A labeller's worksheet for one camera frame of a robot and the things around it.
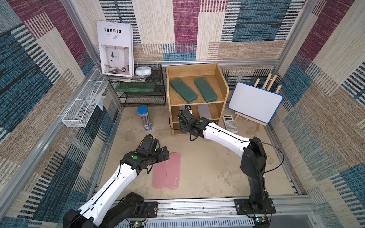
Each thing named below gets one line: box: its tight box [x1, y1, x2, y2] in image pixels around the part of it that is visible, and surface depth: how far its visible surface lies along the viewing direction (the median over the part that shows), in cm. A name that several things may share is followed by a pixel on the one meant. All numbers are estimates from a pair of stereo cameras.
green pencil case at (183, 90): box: [170, 78, 198, 104], surface depth 85 cm
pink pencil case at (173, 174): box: [165, 152, 182, 190], surface depth 87 cm
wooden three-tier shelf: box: [166, 63, 230, 136], surface depth 87 cm
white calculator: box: [221, 114, 239, 134], surface depth 110 cm
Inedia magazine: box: [96, 19, 135, 78], surface depth 79 cm
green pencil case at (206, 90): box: [194, 76, 218, 103], surface depth 83 cm
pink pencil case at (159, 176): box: [152, 160, 169, 190], surface depth 86 cm
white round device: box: [134, 66, 152, 76], surface depth 89 cm
